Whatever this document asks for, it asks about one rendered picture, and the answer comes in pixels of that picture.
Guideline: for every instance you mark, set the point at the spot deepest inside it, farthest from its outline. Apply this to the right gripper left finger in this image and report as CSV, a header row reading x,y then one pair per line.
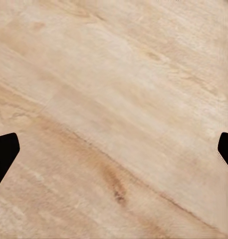
x,y
9,149

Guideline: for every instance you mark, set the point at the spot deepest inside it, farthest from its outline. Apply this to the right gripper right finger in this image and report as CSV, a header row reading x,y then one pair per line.
x,y
223,146

